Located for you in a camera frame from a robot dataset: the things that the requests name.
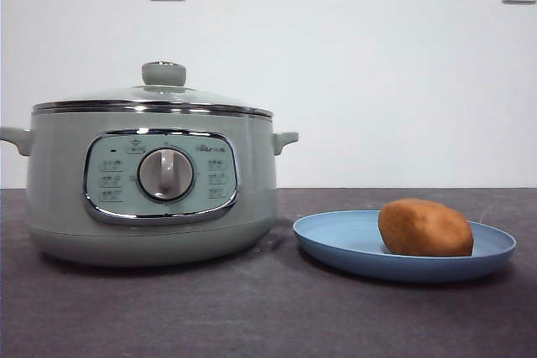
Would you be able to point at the glass lid with green knob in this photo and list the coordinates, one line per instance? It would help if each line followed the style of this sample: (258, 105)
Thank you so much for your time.
(163, 74)

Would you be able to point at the brown potato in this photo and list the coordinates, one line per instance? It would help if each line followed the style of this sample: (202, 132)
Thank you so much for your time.
(423, 228)

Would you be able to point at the blue round plate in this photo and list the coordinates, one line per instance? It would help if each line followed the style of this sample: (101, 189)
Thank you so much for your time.
(335, 236)

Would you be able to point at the pale green electric steamer pot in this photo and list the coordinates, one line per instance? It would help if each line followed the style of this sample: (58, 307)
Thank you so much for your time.
(58, 190)

